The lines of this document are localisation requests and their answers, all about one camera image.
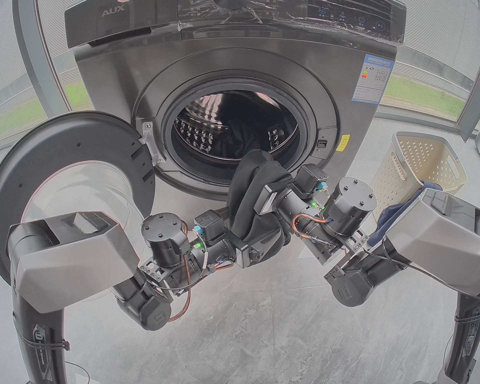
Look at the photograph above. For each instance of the heap of dark clothes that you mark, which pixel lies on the heap of dark clothes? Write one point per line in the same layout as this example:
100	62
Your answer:
240	135

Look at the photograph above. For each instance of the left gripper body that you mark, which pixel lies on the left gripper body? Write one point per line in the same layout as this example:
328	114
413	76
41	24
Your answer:
215	255

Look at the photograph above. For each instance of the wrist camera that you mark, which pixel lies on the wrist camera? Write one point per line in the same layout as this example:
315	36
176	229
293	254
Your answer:
311	179
209	225

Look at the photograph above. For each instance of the dark blue garment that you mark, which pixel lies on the dark blue garment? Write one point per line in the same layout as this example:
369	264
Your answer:
397	213

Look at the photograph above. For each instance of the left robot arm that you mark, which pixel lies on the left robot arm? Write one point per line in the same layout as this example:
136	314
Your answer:
75	255

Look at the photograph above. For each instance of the washing machine door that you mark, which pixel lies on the washing machine door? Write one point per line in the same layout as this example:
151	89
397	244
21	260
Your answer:
86	150

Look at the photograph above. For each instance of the black garment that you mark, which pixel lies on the black garment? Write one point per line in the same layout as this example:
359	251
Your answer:
249	187

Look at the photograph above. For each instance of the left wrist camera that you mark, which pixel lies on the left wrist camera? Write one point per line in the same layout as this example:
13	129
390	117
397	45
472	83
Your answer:
209	225

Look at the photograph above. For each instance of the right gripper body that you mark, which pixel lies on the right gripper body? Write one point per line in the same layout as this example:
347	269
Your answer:
300	213

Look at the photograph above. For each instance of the grey washing machine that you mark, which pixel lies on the grey washing machine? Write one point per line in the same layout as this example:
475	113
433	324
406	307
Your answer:
232	63

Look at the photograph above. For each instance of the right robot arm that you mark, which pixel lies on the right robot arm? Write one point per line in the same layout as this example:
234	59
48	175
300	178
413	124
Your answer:
427	232

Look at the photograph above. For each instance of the cream laundry basket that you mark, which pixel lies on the cream laundry basket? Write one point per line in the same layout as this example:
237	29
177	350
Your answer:
412	161

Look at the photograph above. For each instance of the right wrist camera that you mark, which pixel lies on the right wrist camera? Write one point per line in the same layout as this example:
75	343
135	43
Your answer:
311	179

